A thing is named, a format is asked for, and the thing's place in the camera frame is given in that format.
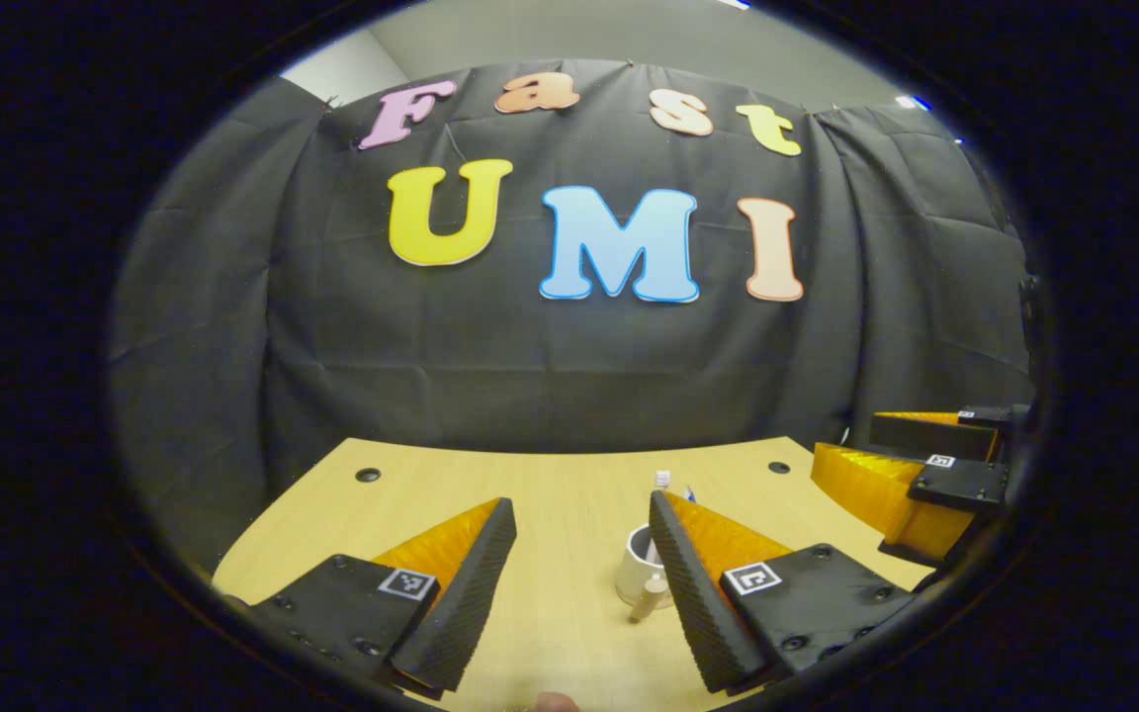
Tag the black backdrop cloth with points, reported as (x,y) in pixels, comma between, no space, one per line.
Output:
(332,346)

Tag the light wooden desktop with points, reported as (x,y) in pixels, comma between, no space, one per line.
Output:
(569,494)

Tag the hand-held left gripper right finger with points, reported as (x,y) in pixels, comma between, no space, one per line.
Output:
(693,603)

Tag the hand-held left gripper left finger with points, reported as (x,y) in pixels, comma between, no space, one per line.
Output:
(471,593)

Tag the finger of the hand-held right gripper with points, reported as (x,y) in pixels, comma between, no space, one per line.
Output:
(866,485)
(925,435)

